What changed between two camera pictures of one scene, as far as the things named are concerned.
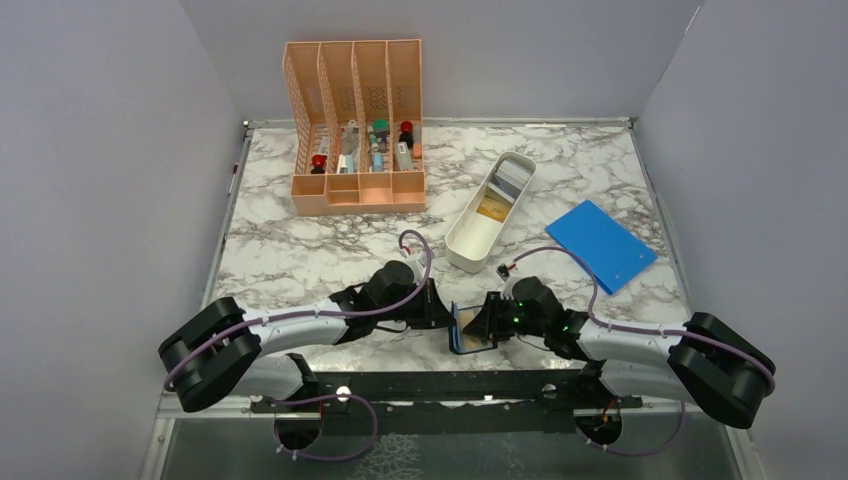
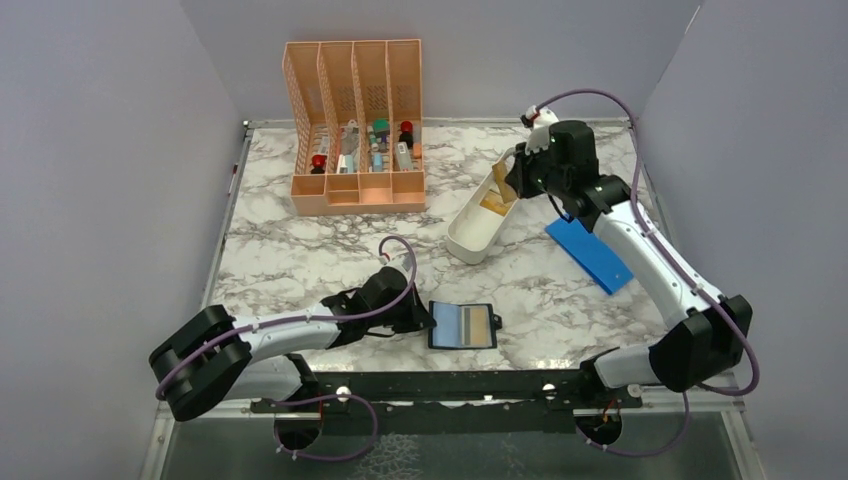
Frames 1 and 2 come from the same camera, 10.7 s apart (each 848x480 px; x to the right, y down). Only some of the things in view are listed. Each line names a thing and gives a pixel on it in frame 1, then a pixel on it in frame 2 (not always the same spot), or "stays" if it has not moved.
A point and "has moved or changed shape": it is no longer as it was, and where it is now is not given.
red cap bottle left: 319,162 stays
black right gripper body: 516,322 -> 536,174
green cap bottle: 381,128 stays
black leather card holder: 461,342 has moved or changed shape
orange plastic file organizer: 357,112 stays
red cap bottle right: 407,134 stays
